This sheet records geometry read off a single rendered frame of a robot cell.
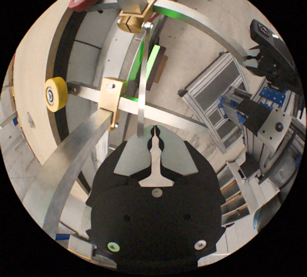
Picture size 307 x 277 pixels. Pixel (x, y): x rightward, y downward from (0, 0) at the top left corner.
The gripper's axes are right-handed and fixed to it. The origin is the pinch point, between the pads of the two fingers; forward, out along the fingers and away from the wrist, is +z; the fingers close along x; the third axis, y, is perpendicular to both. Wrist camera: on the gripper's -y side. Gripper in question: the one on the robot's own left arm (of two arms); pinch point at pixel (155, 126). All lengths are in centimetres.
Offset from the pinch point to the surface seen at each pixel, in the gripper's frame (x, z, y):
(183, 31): 33, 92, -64
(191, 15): 7.2, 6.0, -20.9
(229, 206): 201, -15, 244
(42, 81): -28.1, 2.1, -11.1
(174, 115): 4.7, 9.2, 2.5
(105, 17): -19.3, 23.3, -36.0
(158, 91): 5, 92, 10
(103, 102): -11.8, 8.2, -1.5
